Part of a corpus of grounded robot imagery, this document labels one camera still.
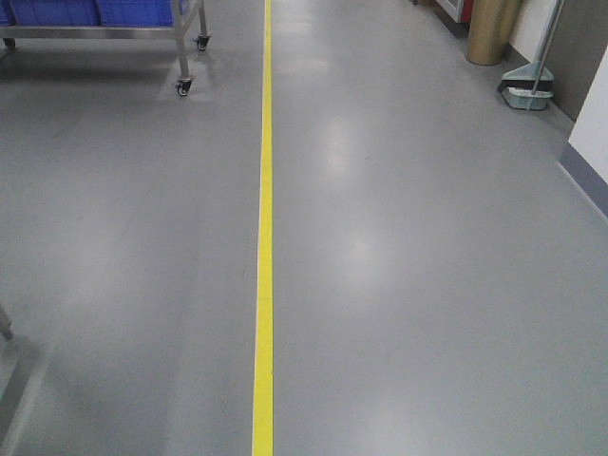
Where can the blue bins on trolley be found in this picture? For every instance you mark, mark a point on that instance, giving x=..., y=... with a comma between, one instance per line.
x=87, y=13

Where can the tan pot by wall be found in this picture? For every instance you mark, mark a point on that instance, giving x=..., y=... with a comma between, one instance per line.
x=492, y=23

